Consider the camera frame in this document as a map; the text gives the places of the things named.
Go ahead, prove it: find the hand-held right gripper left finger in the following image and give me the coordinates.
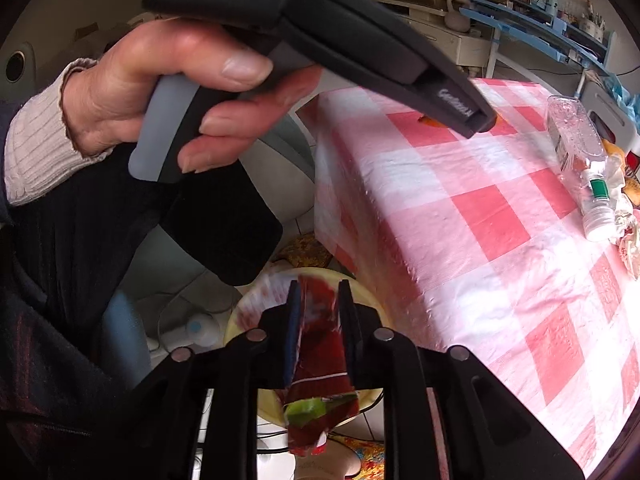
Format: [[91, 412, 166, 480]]
[[132, 280, 303, 480]]

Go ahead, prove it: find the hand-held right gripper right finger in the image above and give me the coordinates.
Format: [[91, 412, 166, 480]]
[[337, 279, 586, 480]]

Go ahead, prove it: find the red snack wrapper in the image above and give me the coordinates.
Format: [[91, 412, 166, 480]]
[[282, 274, 361, 457]]

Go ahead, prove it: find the yellow plastic basin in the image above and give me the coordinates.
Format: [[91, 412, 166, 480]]
[[224, 266, 388, 431]]

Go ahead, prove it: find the person's left forearm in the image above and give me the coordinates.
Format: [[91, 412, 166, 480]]
[[0, 57, 116, 221]]

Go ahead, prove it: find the person's left hand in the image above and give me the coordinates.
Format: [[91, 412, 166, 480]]
[[60, 22, 323, 173]]

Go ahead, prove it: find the yellow floral cloth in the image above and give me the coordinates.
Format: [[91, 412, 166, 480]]
[[327, 432, 388, 480], [277, 234, 333, 268]]

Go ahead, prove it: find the white and blue round object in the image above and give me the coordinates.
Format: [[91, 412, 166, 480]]
[[185, 312, 221, 348]]

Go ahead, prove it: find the pink checked tablecloth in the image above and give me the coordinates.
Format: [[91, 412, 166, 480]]
[[312, 77, 640, 478]]

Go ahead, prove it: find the grey kettlebell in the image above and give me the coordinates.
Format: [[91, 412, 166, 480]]
[[445, 0, 473, 33]]

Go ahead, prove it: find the cream television cabinet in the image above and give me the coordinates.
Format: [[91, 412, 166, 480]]
[[370, 0, 496, 78]]

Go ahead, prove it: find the blue study desk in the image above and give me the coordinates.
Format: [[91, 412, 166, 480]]
[[447, 0, 616, 101]]

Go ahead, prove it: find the person's dark jacket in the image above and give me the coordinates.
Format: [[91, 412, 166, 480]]
[[0, 100, 201, 480]]

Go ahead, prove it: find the pen holder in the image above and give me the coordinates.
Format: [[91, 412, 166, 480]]
[[580, 2, 606, 41]]

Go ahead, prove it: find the clear plastic bottle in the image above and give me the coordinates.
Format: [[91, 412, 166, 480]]
[[546, 95, 617, 242]]

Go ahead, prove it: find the white plastic stool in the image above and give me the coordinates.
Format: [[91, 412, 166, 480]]
[[580, 80, 640, 151]]

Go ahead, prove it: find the blue plastic bag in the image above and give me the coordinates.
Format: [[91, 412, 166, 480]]
[[602, 72, 640, 126]]

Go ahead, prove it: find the crumpled white tissue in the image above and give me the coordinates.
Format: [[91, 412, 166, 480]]
[[606, 157, 640, 223]]

